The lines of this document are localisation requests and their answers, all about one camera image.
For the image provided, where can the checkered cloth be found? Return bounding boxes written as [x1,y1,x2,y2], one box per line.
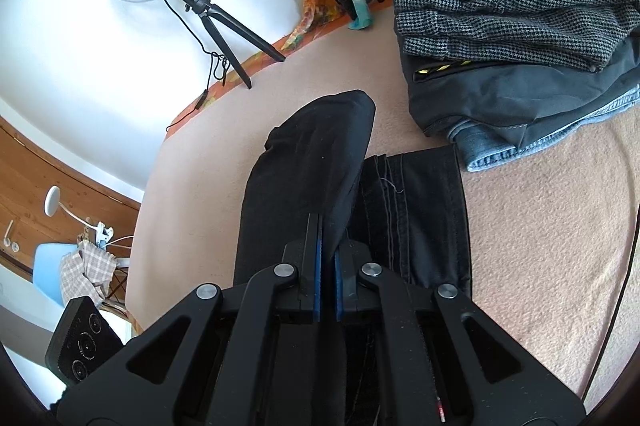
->
[60,241,131,302]

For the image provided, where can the black mini tripod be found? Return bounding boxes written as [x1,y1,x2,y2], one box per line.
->
[170,0,287,90]

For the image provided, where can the black pants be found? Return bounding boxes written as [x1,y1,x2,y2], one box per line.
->
[232,89,473,426]

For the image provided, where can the blue jeans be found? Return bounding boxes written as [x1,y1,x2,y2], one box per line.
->
[447,86,640,172]

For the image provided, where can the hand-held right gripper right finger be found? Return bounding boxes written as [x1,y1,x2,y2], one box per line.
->
[335,242,586,426]

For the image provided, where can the light blue chair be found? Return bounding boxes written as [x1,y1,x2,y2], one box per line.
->
[32,243,83,307]

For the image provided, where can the black ring light cable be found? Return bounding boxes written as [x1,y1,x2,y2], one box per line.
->
[162,0,233,132]

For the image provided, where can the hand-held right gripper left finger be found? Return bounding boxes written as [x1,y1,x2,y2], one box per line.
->
[55,213,324,426]

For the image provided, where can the dark grey pants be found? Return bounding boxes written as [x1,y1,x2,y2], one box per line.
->
[387,0,640,149]

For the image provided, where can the thin black cable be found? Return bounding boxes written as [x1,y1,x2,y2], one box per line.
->
[582,246,640,407]

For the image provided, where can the white clip lamp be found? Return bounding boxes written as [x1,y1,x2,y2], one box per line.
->
[44,186,118,252]

